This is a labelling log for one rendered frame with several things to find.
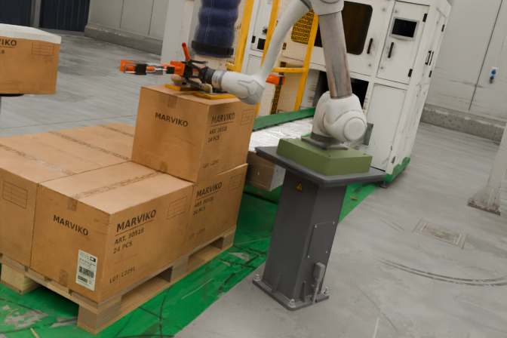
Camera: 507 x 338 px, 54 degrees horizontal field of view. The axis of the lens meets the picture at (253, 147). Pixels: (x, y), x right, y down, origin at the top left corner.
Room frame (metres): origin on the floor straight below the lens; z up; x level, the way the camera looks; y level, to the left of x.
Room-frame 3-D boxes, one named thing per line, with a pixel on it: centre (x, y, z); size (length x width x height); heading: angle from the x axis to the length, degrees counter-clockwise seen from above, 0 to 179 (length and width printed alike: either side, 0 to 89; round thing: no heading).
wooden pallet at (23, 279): (2.54, 0.71, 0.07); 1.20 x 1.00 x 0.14; 156
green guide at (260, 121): (4.53, -0.20, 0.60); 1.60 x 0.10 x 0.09; 156
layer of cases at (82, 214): (2.54, 0.71, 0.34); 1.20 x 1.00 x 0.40; 156
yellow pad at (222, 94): (2.66, 0.23, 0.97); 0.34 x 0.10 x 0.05; 155
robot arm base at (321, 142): (2.49, -0.36, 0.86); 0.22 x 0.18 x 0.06; 129
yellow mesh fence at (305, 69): (4.82, -0.16, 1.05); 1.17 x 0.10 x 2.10; 156
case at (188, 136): (2.69, 0.32, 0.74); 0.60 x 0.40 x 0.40; 159
